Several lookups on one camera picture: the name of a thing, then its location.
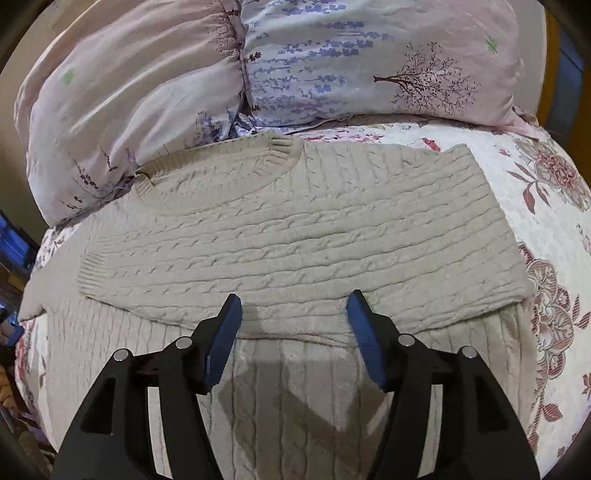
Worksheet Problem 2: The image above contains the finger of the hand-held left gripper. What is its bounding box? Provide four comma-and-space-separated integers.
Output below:
0, 308, 24, 349

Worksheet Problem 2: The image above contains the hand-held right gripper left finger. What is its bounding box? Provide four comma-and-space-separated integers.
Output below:
51, 293, 243, 480

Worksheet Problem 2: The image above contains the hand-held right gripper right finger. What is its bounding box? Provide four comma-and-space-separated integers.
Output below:
346, 289, 541, 480

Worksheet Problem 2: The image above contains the beige cable knit sweater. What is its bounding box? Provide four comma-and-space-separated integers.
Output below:
18, 130, 536, 480

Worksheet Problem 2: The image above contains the wooden bookshelf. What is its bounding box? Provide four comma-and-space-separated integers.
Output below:
0, 210, 40, 296

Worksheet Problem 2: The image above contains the floral bed sheet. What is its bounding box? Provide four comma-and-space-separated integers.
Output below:
14, 115, 591, 478

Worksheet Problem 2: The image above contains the floral white pillow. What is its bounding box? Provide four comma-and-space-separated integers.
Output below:
14, 0, 541, 227

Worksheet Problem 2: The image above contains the yellow wooden bed frame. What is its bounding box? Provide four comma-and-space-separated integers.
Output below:
538, 9, 591, 139

